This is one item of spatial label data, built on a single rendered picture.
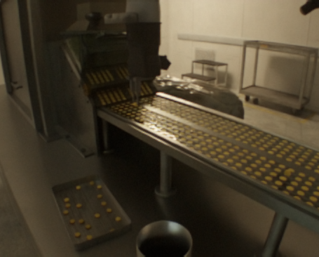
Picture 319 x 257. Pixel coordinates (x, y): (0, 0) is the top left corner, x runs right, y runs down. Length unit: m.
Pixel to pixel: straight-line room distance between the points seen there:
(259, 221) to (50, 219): 0.44
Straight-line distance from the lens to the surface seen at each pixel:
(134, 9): 0.53
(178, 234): 0.42
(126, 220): 0.53
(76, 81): 0.77
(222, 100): 0.74
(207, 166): 0.43
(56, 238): 0.53
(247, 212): 0.58
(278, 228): 0.43
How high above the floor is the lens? 1.17
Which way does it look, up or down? 24 degrees down
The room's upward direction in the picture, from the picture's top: straight up
